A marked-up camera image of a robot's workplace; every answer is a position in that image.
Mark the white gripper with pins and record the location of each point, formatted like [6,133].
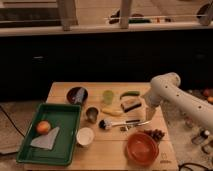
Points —
[150,112]

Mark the white and black eraser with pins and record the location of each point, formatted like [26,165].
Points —
[130,104]

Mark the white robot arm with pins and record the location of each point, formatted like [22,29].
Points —
[166,87]

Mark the green plastic cup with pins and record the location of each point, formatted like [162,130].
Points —
[108,96]

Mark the metal cup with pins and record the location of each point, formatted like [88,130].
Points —
[92,114]

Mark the white paper cup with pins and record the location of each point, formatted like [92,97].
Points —
[85,136]

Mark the metal knife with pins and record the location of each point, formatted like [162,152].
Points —
[127,127]

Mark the bunch of dark grapes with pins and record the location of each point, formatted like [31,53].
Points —
[156,134]

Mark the yellow banana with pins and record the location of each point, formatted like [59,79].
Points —
[111,112]

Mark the orange bowl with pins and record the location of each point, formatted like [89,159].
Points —
[141,149]

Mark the wooden table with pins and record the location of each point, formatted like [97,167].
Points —
[107,152]

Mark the black bristle brush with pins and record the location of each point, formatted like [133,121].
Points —
[107,124]

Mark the spice jar with black lid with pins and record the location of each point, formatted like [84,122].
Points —
[201,137]

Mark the dark red bowl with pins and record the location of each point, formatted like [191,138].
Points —
[77,96]

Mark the green plastic tray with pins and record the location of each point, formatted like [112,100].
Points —
[57,146]

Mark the red apple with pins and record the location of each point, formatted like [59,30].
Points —
[43,127]

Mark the grey folded cloth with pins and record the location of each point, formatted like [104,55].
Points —
[46,141]

